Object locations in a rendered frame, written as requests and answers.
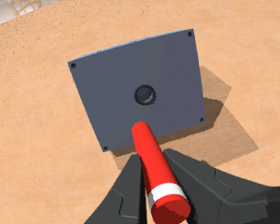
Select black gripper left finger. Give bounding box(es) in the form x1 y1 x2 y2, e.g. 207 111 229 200
83 154 147 224

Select red peg with white band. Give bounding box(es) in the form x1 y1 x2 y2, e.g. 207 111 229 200
132 122 191 224

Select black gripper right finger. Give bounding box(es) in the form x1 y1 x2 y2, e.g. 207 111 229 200
163 148 280 224

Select grey sloped panel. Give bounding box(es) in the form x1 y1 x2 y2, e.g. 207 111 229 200
68 29 206 152

